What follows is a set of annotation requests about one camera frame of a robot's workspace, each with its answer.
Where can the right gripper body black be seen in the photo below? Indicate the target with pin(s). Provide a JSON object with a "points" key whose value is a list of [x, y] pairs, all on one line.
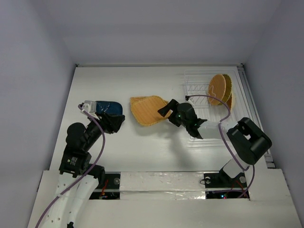
{"points": [[172, 111]]}

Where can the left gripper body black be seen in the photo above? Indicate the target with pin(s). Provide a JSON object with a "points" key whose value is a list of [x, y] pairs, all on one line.
{"points": [[104, 124]]}

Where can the dark blue ceramic plate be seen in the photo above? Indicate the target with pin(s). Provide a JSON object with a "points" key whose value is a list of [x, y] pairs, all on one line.
{"points": [[109, 107]]}

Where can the triangular woven basket plate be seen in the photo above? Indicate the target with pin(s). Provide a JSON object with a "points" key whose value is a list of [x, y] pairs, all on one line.
{"points": [[135, 102]]}

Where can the round green-rimmed woven plate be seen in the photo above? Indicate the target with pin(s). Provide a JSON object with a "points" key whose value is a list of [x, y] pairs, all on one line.
{"points": [[216, 89]]}

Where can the fish-shaped woven plate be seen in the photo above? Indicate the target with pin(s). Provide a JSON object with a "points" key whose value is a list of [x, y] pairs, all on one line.
{"points": [[229, 97]]}

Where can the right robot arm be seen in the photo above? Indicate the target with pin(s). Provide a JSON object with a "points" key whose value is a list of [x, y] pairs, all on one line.
{"points": [[244, 140]]}

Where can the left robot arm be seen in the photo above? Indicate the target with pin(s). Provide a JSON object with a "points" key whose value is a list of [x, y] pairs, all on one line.
{"points": [[78, 177]]}

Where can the silver foil-taped front beam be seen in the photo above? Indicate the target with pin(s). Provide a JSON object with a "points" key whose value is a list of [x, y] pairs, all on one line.
{"points": [[162, 186]]}

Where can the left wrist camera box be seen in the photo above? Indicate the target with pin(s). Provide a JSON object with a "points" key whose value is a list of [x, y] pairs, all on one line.
{"points": [[89, 107]]}

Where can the white wire dish rack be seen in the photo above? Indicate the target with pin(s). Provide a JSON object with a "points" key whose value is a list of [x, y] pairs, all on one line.
{"points": [[197, 83]]}

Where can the white side rail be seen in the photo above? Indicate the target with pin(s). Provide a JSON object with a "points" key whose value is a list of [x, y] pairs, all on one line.
{"points": [[268, 158]]}

